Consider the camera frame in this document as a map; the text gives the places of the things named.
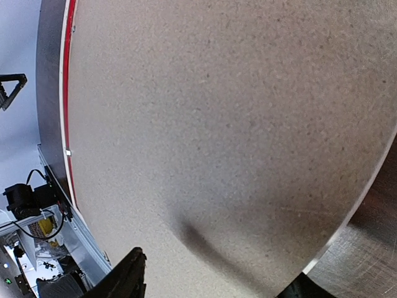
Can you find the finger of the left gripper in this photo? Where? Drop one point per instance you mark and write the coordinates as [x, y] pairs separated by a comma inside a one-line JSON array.
[[7, 99]]

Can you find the aluminium front rail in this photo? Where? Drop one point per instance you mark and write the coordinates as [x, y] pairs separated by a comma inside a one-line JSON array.
[[77, 237]]

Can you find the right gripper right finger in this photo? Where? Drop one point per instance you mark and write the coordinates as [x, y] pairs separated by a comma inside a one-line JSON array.
[[303, 287]]

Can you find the wooden picture frame red edge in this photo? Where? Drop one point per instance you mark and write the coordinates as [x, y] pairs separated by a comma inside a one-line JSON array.
[[65, 53]]

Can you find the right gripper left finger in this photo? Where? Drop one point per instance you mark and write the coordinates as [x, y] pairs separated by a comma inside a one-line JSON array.
[[126, 280]]

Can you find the brown backing board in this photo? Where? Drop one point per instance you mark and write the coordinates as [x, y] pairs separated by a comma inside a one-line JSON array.
[[230, 140]]

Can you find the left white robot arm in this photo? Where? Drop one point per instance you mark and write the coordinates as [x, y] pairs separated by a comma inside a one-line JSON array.
[[23, 201]]

